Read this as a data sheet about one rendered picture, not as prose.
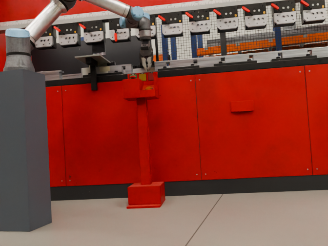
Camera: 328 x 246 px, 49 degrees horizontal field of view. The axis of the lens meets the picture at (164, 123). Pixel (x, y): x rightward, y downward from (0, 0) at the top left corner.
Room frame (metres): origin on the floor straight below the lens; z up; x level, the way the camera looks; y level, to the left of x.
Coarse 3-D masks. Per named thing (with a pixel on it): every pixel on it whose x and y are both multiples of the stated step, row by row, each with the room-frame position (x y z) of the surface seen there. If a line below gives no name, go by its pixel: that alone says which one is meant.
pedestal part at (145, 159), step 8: (144, 104) 2.23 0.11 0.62; (144, 112) 2.23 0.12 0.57; (144, 120) 2.23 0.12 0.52; (144, 128) 2.23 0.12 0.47; (144, 136) 2.23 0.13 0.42; (144, 144) 2.23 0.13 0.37; (144, 152) 2.23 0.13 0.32; (144, 160) 2.23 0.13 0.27; (144, 168) 2.23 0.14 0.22; (144, 176) 2.24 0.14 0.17; (144, 184) 2.24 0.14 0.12
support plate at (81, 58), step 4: (76, 56) 2.43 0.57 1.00; (80, 56) 2.43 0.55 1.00; (84, 56) 2.42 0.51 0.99; (88, 56) 2.42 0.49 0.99; (92, 56) 2.42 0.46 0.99; (96, 56) 2.43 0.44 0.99; (100, 56) 2.43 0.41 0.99; (80, 60) 2.51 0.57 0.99; (84, 60) 2.52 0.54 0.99; (96, 60) 2.54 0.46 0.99; (100, 60) 2.55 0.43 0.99; (104, 60) 2.56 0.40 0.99
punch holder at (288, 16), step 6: (282, 0) 2.49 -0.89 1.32; (288, 0) 2.48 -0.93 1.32; (294, 0) 2.47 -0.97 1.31; (282, 6) 2.49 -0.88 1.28; (288, 6) 2.48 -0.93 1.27; (294, 6) 2.47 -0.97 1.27; (276, 12) 2.49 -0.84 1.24; (282, 12) 2.49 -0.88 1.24; (288, 12) 2.48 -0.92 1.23; (294, 12) 2.47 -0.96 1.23; (276, 18) 2.49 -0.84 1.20; (282, 18) 2.48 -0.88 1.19; (288, 18) 2.48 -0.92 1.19; (294, 18) 2.47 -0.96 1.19; (276, 24) 2.51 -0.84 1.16; (282, 24) 2.51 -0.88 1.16; (288, 24) 2.52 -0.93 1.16
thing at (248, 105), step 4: (232, 104) 2.41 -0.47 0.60; (236, 104) 2.41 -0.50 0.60; (240, 104) 2.40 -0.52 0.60; (244, 104) 2.40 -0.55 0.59; (248, 104) 2.40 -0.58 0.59; (252, 104) 2.39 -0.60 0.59; (232, 108) 2.41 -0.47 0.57; (236, 108) 2.41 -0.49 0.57; (240, 108) 2.40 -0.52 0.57; (244, 108) 2.40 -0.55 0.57; (248, 108) 2.40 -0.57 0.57; (252, 108) 2.39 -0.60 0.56
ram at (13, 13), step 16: (0, 0) 2.76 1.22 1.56; (16, 0) 2.74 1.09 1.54; (32, 0) 2.72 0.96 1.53; (48, 0) 2.71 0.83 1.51; (128, 0) 2.63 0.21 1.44; (144, 0) 2.61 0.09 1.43; (160, 0) 2.60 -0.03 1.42; (176, 0) 2.58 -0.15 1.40; (192, 0) 2.57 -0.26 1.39; (256, 0) 2.51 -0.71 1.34; (272, 0) 2.50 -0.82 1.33; (0, 16) 2.76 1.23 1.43; (16, 16) 2.74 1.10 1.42; (32, 16) 2.72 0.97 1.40; (96, 16) 2.66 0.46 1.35; (112, 16) 2.64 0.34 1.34; (0, 32) 2.81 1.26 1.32
